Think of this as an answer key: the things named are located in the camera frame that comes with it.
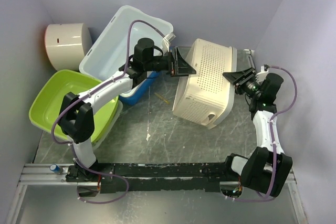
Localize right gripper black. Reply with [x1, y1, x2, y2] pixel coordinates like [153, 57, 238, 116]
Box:
[222, 67, 261, 99]

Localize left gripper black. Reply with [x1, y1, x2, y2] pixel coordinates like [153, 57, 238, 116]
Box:
[146, 48, 198, 79]

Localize beige perforated plastic basket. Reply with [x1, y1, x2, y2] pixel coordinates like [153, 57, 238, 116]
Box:
[172, 39, 237, 129]

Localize blue plastic tray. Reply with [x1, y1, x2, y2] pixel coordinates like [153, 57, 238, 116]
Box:
[119, 72, 160, 105]

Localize white plastic tub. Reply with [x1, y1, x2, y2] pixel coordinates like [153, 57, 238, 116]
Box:
[79, 5, 174, 81]

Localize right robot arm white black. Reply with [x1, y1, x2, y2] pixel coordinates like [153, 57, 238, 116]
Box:
[223, 65, 293, 202]

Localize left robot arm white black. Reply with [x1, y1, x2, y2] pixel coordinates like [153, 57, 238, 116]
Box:
[57, 38, 196, 182]

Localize white cylindrical container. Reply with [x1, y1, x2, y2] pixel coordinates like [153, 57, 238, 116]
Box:
[44, 23, 92, 71]

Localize small yellow stick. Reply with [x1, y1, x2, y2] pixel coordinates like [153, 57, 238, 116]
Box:
[154, 92, 170, 104]

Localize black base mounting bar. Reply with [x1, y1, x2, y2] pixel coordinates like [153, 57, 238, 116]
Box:
[66, 163, 243, 197]

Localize green plastic basin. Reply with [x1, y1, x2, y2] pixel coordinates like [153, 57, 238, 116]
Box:
[29, 70, 118, 144]

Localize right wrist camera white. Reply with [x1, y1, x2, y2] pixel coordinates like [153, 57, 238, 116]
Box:
[255, 64, 269, 83]

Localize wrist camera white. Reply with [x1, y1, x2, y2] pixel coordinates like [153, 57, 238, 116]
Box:
[255, 64, 269, 83]
[162, 33, 176, 54]

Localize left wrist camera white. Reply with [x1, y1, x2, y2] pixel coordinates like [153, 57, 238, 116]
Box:
[162, 33, 176, 54]

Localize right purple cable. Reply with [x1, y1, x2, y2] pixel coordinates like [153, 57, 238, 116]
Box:
[227, 65, 299, 201]

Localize purple cable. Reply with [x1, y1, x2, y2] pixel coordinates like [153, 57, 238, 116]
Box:
[227, 65, 299, 201]
[51, 20, 169, 205]

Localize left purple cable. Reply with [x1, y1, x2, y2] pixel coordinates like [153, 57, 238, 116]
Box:
[51, 20, 169, 205]

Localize aluminium rail frame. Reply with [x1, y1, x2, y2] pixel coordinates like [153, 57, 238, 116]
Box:
[8, 74, 308, 223]

